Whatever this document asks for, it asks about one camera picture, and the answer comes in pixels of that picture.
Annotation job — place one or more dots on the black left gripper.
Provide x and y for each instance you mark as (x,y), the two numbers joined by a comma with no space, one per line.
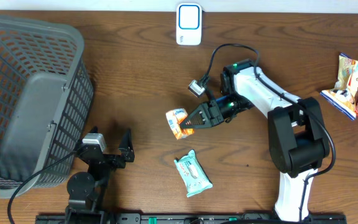
(125,152)

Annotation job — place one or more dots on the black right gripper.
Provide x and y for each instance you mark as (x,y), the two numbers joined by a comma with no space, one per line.
(208,111)

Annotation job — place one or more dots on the orange tissue pack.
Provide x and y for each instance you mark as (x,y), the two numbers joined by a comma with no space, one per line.
(174,118)

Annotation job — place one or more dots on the white wet wipes pack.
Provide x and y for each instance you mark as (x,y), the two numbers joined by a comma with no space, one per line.
(192,174)

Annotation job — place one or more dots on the grey plastic shopping basket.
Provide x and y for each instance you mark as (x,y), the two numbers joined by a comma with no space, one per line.
(45,98)

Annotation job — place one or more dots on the yellow snack chip bag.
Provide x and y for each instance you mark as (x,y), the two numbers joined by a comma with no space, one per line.
(342,96)

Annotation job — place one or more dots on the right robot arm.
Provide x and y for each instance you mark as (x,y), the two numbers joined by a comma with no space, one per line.
(297,144)

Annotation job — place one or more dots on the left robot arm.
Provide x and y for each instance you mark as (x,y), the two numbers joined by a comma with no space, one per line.
(86,189)

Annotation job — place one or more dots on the white barcode scanner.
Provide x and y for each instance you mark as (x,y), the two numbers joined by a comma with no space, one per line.
(189,24)

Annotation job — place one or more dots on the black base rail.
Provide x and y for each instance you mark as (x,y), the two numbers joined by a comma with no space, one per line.
(136,218)

